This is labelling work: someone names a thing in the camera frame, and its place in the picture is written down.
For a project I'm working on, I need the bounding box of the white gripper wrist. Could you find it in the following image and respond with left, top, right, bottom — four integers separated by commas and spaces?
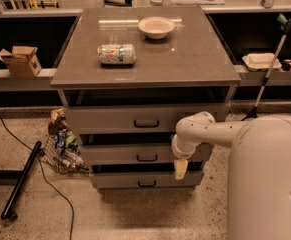
171, 134, 197, 180

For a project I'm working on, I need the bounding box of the grey drawer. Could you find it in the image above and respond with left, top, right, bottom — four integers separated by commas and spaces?
90, 171, 203, 190
79, 141, 215, 166
64, 104, 229, 135

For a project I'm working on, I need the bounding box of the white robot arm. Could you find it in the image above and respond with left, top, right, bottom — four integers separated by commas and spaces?
171, 111, 247, 180

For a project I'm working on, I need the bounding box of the grey bottom drawer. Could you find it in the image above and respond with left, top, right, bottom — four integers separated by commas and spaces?
90, 171, 203, 190

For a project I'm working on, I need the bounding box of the grey top drawer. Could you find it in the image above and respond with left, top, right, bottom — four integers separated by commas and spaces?
64, 104, 229, 135

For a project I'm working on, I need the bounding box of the grey drawer cabinet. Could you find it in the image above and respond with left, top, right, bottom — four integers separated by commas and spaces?
50, 5, 242, 195

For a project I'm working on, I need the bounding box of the green white soda can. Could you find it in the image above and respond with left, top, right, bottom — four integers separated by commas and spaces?
97, 44, 136, 65

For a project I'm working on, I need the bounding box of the white foam takeout container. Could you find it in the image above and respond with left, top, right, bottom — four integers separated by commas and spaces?
242, 53, 281, 71

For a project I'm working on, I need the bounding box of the white paper bowl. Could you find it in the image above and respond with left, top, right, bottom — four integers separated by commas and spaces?
138, 17, 176, 40

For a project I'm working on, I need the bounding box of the yellow black tape measure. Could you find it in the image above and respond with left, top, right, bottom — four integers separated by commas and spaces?
282, 59, 291, 72

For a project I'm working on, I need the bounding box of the black metal leg bar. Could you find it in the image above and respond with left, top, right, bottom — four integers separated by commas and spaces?
0, 141, 42, 221

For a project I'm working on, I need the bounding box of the grabber reacher stick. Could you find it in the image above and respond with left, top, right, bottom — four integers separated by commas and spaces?
243, 13, 291, 121

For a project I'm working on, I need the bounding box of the brown cardboard box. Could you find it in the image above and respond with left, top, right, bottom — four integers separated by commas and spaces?
0, 46, 42, 78

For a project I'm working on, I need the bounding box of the wire basket with trash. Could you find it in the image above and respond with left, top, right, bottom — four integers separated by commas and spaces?
43, 108, 89, 174

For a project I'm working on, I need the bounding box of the black floor cable left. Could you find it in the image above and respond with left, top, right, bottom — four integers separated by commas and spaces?
0, 93, 76, 240

